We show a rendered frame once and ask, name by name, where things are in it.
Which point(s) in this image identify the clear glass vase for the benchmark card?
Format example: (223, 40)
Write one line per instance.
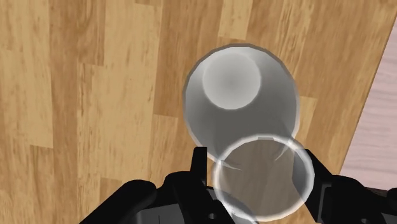
(242, 124)

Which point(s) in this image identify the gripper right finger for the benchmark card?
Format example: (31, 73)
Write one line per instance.
(341, 198)

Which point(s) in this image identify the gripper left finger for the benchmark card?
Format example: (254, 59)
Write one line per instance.
(183, 189)

